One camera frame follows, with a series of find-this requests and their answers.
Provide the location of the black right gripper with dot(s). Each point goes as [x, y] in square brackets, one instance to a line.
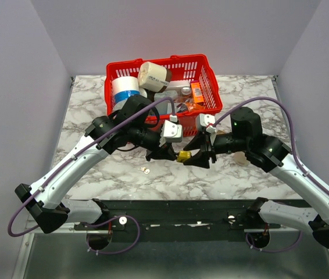
[200, 141]

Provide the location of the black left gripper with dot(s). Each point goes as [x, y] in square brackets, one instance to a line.
[165, 151]

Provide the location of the yellow padlock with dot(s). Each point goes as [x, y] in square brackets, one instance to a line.
[183, 156]

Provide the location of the small silver keys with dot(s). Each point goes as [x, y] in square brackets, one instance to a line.
[145, 170]

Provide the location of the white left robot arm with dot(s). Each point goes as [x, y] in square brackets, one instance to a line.
[45, 199]

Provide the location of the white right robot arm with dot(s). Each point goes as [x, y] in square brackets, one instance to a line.
[272, 156]

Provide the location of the cream soap pump bottle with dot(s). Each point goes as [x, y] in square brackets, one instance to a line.
[240, 159]

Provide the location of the orange snack packet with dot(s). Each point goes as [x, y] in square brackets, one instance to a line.
[183, 104]

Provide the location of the white marbled container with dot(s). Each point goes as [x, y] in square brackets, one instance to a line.
[163, 106]

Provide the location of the orange box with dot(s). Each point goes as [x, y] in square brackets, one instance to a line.
[197, 93]

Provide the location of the jar with metal lid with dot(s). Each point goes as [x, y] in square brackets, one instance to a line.
[186, 91]

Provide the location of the red plastic shopping basket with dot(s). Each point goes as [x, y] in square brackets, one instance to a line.
[193, 67]

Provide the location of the beige paper roll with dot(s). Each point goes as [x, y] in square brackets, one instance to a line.
[153, 77]

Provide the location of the white blue paper roll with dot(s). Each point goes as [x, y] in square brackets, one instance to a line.
[125, 87]

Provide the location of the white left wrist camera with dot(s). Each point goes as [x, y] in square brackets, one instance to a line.
[171, 133]

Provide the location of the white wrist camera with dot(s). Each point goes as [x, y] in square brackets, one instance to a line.
[171, 133]
[205, 123]

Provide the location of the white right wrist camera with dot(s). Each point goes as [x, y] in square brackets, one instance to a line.
[205, 123]

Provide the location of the black mounting base rail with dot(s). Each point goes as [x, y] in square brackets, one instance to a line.
[179, 221]

